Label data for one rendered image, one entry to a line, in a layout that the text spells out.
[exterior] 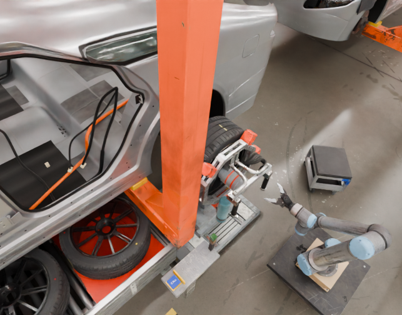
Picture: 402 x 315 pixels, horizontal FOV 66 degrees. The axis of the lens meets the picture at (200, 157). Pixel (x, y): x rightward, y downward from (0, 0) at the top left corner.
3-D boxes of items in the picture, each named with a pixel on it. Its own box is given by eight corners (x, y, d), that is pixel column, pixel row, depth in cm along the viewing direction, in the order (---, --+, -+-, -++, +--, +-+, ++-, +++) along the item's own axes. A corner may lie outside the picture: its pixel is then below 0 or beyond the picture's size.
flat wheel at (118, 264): (104, 192, 279) (99, 176, 261) (166, 226, 262) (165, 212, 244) (47, 252, 240) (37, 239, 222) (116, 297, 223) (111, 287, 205)
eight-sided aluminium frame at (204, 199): (241, 174, 265) (254, 128, 224) (247, 178, 262) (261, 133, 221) (195, 210, 238) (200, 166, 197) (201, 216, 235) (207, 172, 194)
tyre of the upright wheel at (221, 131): (239, 119, 260) (198, 109, 204) (262, 135, 250) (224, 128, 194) (201, 182, 280) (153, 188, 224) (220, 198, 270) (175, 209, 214)
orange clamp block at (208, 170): (209, 162, 207) (203, 161, 199) (218, 169, 204) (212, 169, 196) (204, 171, 208) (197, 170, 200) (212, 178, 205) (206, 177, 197)
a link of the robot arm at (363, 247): (321, 268, 229) (394, 251, 163) (302, 277, 224) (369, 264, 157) (311, 248, 234) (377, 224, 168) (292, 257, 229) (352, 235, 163)
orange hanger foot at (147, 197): (139, 180, 260) (135, 153, 234) (180, 222, 238) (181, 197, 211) (122, 190, 252) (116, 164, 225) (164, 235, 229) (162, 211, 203)
